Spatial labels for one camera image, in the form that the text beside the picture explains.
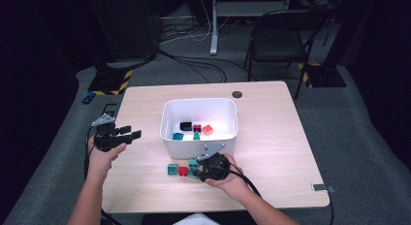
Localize white floor cables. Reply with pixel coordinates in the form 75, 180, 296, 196
159, 0, 231, 46

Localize person's left hand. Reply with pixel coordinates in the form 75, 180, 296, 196
87, 136, 128, 180

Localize metal table bracket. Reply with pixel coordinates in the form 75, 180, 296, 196
310, 183, 336, 193

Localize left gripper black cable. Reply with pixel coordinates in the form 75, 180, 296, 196
83, 126, 124, 225

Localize grey desk with white leg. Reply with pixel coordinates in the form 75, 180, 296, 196
209, 0, 292, 56

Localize black floor cables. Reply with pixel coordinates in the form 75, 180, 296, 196
157, 49, 250, 84

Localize small blue floor object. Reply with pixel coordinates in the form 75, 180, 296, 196
80, 90, 97, 105

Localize striped black stand base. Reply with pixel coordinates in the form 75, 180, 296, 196
86, 61, 134, 97
298, 62, 347, 89

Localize white paper sheet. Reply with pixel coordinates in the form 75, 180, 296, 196
173, 213, 221, 225

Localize black equipment case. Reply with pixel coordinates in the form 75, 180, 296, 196
88, 0, 160, 65

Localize white plastic bin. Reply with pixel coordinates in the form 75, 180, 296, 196
159, 97, 239, 160

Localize dark curtain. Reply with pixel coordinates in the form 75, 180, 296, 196
335, 0, 411, 165
0, 0, 80, 219

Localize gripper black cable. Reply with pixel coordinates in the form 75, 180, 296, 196
83, 126, 124, 225
226, 161, 335, 225

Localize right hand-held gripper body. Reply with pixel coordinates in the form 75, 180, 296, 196
197, 143, 231, 183

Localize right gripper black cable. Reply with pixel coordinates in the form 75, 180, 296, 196
226, 161, 335, 225

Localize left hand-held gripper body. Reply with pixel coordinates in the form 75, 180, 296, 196
91, 112, 132, 152

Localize black folding chair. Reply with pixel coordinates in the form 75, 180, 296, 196
243, 10, 328, 101

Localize person's right hand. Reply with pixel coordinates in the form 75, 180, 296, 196
205, 152, 256, 200

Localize person's dark clothing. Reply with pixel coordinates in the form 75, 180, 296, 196
149, 212, 260, 225

